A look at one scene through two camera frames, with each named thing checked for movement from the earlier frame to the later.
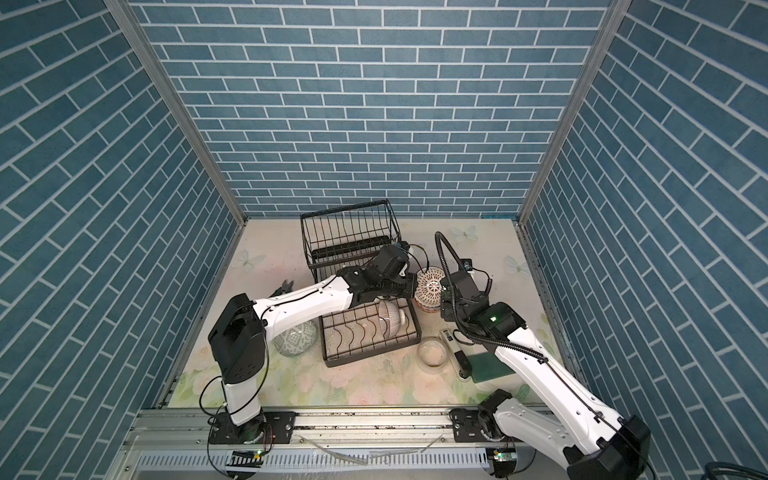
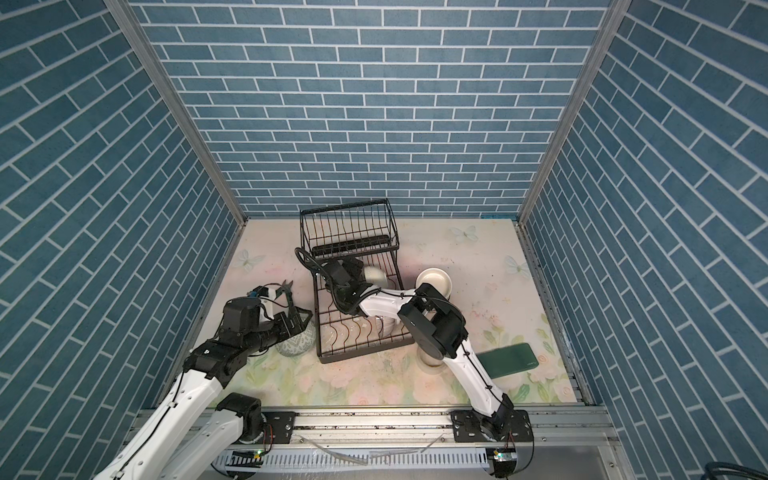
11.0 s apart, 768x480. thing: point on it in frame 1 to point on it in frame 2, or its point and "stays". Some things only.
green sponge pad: [486, 366] stays
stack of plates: [297, 340] stays
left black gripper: [410, 287] to [284, 324]
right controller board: [504, 460] stays
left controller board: [245, 458] stays
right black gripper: [446, 307] to [356, 267]
